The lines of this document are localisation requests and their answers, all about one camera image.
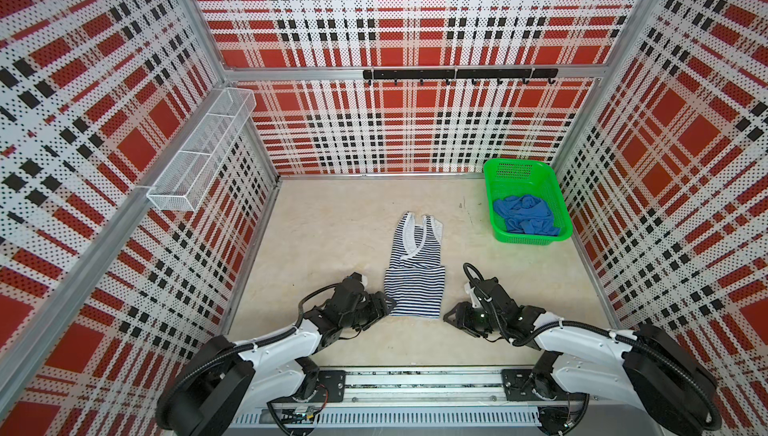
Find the green plastic basket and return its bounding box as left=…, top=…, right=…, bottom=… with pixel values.
left=483, top=158, right=573, bottom=245

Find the blue white striped tank top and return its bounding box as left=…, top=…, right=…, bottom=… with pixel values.
left=384, top=211, right=446, bottom=319

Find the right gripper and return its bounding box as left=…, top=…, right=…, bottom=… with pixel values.
left=442, top=300, right=502, bottom=338

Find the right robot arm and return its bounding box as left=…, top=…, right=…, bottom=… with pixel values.
left=443, top=277, right=723, bottom=435

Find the black hook rail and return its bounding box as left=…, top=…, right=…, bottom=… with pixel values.
left=362, top=68, right=559, bottom=82

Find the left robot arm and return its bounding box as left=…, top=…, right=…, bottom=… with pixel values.
left=154, top=272, right=396, bottom=435

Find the white wire mesh shelf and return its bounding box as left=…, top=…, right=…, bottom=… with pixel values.
left=148, top=88, right=255, bottom=212

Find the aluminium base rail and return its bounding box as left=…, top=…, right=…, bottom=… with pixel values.
left=221, top=366, right=663, bottom=435

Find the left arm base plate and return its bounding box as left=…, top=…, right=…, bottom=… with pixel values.
left=259, top=370, right=346, bottom=404

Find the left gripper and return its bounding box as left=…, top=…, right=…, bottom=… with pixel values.
left=341, top=291, right=397, bottom=331

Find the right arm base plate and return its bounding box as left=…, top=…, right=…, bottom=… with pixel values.
left=501, top=368, right=587, bottom=404

